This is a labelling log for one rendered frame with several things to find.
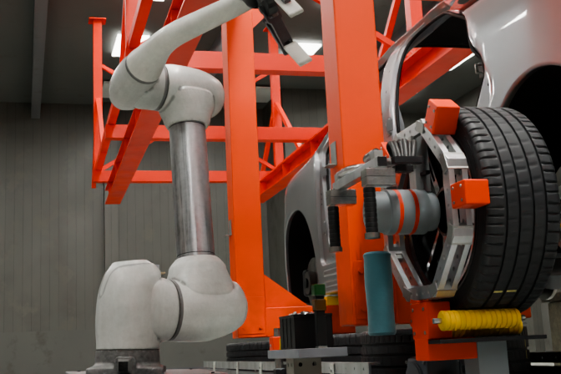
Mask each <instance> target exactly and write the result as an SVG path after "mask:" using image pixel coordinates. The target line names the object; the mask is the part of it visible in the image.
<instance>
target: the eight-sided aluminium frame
mask: <svg viewBox="0 0 561 374"><path fill-rule="evenodd" d="M424 124H425V119H419V120H417V122H416V123H414V124H412V125H411V126H409V127H407V128H406V129H404V130H403V131H402V132H400V133H398V134H396V135H395V136H394V138H393V140H396V141H397V140H398V139H402V138H405V139H407V140H408V137H410V136H412V137H414V138H417V137H419V136H422V137H423V138H424V139H425V141H426V142H427V144H428V146H429V147H430V149H431V151H432V152H433V153H434V155H435V156H436V158H437V160H438V161H439V163H440V164H441V166H442V174H443V184H444V194H445V204H446V214H447V238H446V240H445V244H444V246H443V249H442V254H441V257H440V261H439V263H438V266H437V271H436V274H435V276H434V280H433V283H432V284H431V285H426V286H424V285H423V284H422V282H421V280H420V278H419V276H418V274H417V272H416V270H415V269H414V267H413V265H412V263H411V261H410V259H409V257H408V255H407V252H406V248H405V240H404V235H395V242H396V244H393V238H392V235H383V239H384V248H383V250H384V251H388V252H390V253H391V263H392V274H393V275H394V277H395V279H396V281H397V284H398V285H399V287H400V289H401V291H402V296H403V297H404V298H405V300H406V302H410V300H414V301H418V300H426V299H428V300H436V299H442V298H451V297H453V296H455V293H456V291H457V285H458V282H459V280H460V277H461V274H462V270H463V267H464V264H465V261H466V259H467V256H468V252H469V249H470V246H471V245H472V244H473V228H474V225H473V220H472V211H471V209H459V214H460V223H459V220H458V211H457V209H453V208H452V197H451V187H450V186H451V184H455V175H456V177H457V182H458V181H461V180H463V179H468V163H467V159H466V157H465V155H464V153H463V152H462V151H461V150H460V149H459V148H458V146H457V144H456V143H455V142H454V140H453V139H452V137H451V135H450V134H432V133H431V132H430V131H429V130H428V129H427V128H426V127H424ZM406 175H407V174H403V173H396V184H395V185H393V186H392V187H390V188H381V191H383V190H402V188H403V185H404V181H405V178H406Z"/></svg>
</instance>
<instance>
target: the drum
mask: <svg viewBox="0 0 561 374"><path fill-rule="evenodd" d="M376 199H377V202H376V203H377V223H378V232H380V233H383V234H384V235H425V234H426V233H427V232H428V231H434V230H435V229H436V228H437V227H438V225H439V222H440V218H441V207H440V203H439V199H438V197H437V196H436V195H435V194H434V193H428V192H426V190H383V191H376ZM364 209H365V208H364V202H363V210H362V213H363V221H364V225H365V227H366V222H365V211H364Z"/></svg>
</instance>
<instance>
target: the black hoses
mask: <svg viewBox="0 0 561 374"><path fill-rule="evenodd" d="M386 147H387V152H388V153H389V155H390V156H391V162H392V164H397V165H395V166H393V167H392V168H395V173H411V172H413V165H409V164H422V163H423V156H416V154H417V141H416V140H415V139H413V140H412V141H410V140H407V139H405V138H402V139H398V140H397V141H396V140H393V141H388V142H387V146H386ZM429 174H430V170H424V171H422V172H421V173H420V175H421V176H426V175H429Z"/></svg>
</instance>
